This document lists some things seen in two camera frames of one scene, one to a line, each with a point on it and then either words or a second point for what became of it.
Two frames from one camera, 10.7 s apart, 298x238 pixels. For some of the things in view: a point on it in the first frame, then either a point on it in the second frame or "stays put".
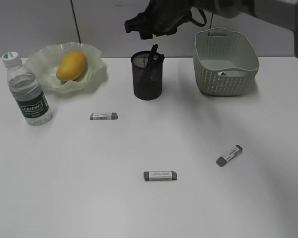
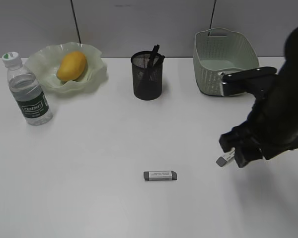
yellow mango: x=71 y=66 stays put
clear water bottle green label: x=31 y=96 stays put
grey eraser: x=221 y=161 stays put
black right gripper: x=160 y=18 -> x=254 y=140
